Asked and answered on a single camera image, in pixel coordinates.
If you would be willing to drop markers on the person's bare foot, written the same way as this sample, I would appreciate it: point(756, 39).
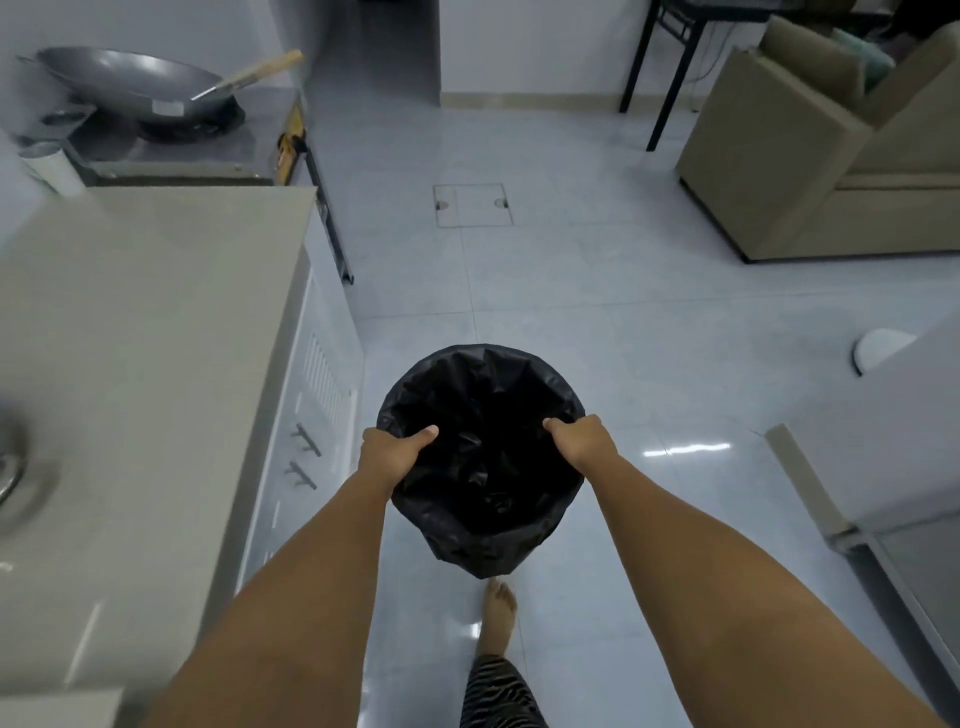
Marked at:
point(496, 615)

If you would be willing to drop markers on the person's right forearm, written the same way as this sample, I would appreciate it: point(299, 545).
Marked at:
point(720, 600)

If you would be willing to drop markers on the pale green cushion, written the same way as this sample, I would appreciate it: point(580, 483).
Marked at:
point(866, 56)

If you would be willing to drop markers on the white cylindrical cup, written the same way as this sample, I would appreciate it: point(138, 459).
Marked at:
point(51, 169)

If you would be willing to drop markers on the person's left thumb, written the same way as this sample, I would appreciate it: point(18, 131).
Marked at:
point(421, 436)

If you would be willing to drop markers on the person's left forearm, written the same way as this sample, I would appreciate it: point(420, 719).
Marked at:
point(292, 607)

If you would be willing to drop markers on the person's right hand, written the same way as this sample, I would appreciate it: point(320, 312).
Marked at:
point(589, 448)

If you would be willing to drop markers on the white round object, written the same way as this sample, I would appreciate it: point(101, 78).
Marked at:
point(879, 349)

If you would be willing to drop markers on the striped shorts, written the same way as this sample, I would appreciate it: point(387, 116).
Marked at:
point(499, 694)

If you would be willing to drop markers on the stainless steel gas stove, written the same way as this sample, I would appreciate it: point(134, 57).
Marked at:
point(195, 154)

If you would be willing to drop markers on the person's left hand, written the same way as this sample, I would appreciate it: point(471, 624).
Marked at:
point(384, 459)

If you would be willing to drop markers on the white kitchen counter cabinet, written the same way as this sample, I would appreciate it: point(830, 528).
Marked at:
point(150, 360)

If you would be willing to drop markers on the trash bin with black bag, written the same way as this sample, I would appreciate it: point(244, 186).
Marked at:
point(487, 480)

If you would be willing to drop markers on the black stove burner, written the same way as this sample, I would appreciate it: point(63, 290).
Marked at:
point(196, 124)

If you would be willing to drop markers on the black metal table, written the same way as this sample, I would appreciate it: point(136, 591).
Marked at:
point(679, 45)

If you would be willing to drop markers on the square floor access hatch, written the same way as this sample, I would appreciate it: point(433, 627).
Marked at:
point(472, 205)

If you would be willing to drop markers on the person's right thumb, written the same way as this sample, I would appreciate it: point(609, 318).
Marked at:
point(559, 427)

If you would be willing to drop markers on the beige sofa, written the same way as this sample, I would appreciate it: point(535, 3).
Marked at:
point(787, 157)

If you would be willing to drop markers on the white appliance door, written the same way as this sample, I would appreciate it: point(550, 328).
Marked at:
point(885, 450)

